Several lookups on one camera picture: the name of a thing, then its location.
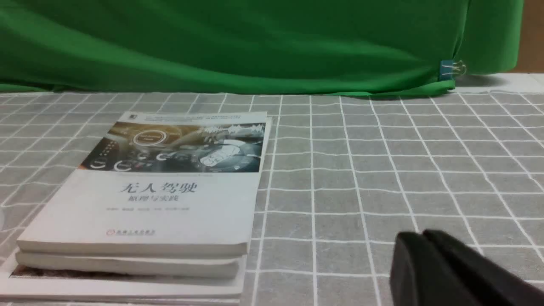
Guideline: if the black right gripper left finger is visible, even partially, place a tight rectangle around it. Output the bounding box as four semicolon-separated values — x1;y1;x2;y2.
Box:
389;231;482;306

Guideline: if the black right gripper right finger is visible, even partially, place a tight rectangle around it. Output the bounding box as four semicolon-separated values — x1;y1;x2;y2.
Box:
423;229;544;306

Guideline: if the grey checkered tablecloth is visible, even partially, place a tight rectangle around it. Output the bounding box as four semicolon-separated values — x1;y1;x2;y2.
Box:
0;74;544;306

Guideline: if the blue binder clip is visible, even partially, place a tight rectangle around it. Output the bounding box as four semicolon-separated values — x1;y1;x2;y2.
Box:
438;60;467;81

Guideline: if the green backdrop cloth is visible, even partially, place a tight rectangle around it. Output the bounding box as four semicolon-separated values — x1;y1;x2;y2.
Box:
0;0;524;96

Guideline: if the middle white book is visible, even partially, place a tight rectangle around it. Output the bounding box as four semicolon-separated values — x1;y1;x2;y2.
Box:
15;250;246;278

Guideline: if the white book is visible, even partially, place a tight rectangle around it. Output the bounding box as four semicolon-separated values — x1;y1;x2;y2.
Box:
17;112;272;257
15;250;246;278

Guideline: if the top white book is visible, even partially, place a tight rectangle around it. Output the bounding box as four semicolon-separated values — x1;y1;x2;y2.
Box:
17;112;272;257

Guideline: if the bottom thin magazine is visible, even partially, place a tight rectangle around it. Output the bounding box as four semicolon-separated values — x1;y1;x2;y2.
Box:
1;255;246;306

